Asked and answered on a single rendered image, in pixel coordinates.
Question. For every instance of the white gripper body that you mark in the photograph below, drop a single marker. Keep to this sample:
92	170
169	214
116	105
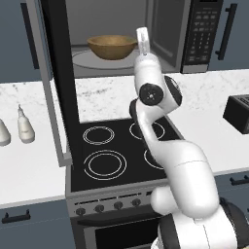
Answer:
142	36

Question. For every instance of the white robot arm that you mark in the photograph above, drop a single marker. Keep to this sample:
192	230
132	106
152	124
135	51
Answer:
191	175

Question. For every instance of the wooden bowl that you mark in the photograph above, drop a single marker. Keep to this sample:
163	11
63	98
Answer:
112	47

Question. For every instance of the black and grey microwave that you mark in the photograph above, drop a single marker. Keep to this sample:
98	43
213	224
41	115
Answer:
201	32

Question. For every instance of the glass microwave turntable plate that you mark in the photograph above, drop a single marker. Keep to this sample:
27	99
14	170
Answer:
84	60

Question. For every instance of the microwave door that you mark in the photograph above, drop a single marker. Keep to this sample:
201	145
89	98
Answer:
60	81

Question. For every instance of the black hob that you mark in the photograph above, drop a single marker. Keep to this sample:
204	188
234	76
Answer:
107	146

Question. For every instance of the black toaster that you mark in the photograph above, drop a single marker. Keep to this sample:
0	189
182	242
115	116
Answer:
238	113

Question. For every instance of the white bottle with spout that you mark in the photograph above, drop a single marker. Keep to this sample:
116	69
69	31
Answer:
25	128

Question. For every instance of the black oven knob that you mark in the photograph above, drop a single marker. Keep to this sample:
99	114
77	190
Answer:
118	205
80	211
136	202
99	208

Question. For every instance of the blue-grey drawer front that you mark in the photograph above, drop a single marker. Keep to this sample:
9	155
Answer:
235	194
35	231

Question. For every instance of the steel oven front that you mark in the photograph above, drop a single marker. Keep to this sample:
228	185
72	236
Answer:
113	227

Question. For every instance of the blue-grey wall cupboard door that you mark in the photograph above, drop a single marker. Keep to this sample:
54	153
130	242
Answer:
13	39
241	32

